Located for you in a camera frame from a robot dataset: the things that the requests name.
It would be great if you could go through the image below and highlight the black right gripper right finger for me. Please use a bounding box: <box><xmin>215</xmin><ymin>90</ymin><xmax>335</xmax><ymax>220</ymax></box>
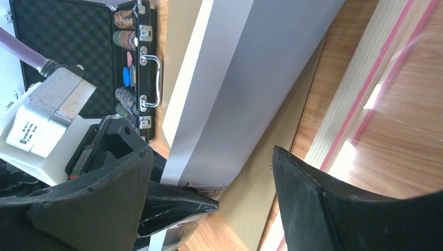
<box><xmin>272</xmin><ymin>146</ymin><xmax>442</xmax><ymax>250</ymax></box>

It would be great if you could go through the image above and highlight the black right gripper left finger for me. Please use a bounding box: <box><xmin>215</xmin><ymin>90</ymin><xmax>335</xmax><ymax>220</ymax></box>
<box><xmin>1</xmin><ymin>147</ymin><xmax>154</xmax><ymax>250</ymax></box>

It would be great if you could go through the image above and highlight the wooden picture frame pink inlay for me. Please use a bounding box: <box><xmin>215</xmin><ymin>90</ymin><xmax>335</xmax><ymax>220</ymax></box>
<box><xmin>261</xmin><ymin>1</ymin><xmax>442</xmax><ymax>250</ymax></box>

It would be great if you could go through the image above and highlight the brown cardboard backing board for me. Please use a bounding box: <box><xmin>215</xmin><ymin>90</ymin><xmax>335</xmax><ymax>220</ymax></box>
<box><xmin>152</xmin><ymin>0</ymin><xmax>328</xmax><ymax>251</ymax></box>

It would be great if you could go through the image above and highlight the black poker chip case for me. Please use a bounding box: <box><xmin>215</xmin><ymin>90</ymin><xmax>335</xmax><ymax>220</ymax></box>
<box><xmin>4</xmin><ymin>1</ymin><xmax>164</xmax><ymax>141</ymax></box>

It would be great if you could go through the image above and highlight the city buildings photo print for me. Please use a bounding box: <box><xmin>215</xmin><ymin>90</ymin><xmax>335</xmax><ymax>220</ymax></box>
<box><xmin>148</xmin><ymin>0</ymin><xmax>347</xmax><ymax>251</ymax></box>

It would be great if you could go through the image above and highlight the blue round chip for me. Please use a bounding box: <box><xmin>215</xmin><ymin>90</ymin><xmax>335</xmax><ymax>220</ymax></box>
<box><xmin>122</xmin><ymin>67</ymin><xmax>131</xmax><ymax>87</ymax></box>

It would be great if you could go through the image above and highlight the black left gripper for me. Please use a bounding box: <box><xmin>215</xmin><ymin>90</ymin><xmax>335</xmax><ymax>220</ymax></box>
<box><xmin>0</xmin><ymin>116</ymin><xmax>220</xmax><ymax>238</ymax></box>

